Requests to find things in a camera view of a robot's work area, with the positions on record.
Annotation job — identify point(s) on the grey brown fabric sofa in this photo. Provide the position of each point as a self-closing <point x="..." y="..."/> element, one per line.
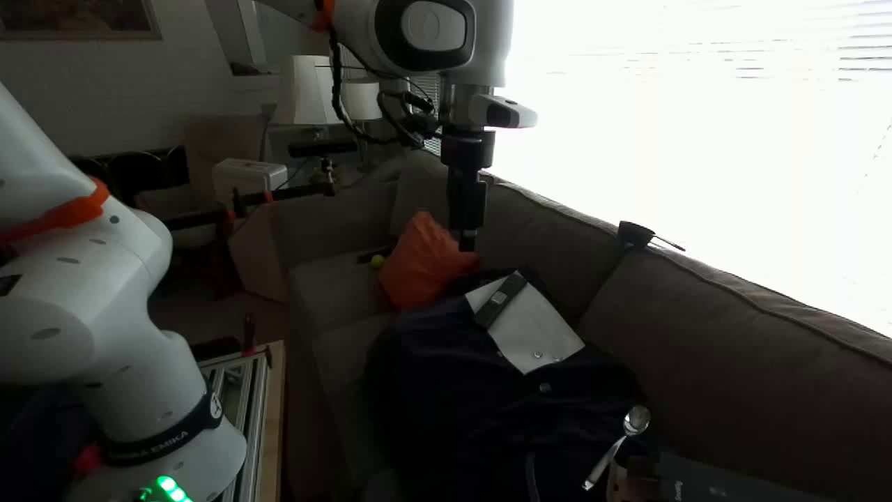
<point x="741" y="371"/>

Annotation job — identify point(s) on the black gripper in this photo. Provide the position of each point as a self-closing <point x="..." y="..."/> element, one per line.
<point x="467" y="191"/>

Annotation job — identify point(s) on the dark teal case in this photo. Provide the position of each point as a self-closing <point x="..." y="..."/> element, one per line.
<point x="734" y="484"/>

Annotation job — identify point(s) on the white box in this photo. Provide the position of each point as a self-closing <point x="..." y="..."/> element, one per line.
<point x="248" y="177"/>

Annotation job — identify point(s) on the small yellow green ball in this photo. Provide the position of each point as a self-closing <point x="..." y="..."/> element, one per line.
<point x="378" y="259"/>

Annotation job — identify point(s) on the metal spoon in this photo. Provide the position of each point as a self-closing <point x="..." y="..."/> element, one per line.
<point x="637" y="420"/>

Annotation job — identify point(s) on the wooden table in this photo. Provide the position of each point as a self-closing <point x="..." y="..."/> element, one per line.
<point x="273" y="420"/>

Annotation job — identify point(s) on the white lamp shade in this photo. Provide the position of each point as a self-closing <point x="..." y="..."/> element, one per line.
<point x="309" y="87"/>

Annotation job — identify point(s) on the white paper sheet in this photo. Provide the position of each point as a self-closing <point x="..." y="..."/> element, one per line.
<point x="535" y="326"/>

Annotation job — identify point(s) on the dark navy blanket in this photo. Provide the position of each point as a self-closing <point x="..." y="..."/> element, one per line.
<point x="464" y="407"/>

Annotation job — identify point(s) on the framed wall picture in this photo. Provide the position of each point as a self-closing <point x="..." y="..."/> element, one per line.
<point x="74" y="18"/>

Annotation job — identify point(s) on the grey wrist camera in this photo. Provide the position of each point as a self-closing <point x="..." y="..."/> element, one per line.
<point x="507" y="113"/>

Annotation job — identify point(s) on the wide white window blinds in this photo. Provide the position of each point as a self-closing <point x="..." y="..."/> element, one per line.
<point x="705" y="113"/>

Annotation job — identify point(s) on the brown cardboard box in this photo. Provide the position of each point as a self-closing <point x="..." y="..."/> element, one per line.
<point x="256" y="252"/>

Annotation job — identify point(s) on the orange pillow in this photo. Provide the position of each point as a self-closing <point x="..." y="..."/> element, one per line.
<point x="419" y="266"/>

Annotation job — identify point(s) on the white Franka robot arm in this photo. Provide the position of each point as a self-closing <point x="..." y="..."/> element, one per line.
<point x="93" y="308"/>

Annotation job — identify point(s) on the aluminium rail base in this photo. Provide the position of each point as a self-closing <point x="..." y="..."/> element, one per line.
<point x="244" y="399"/>

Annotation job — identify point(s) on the black remote control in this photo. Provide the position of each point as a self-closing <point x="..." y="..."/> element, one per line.
<point x="499" y="296"/>

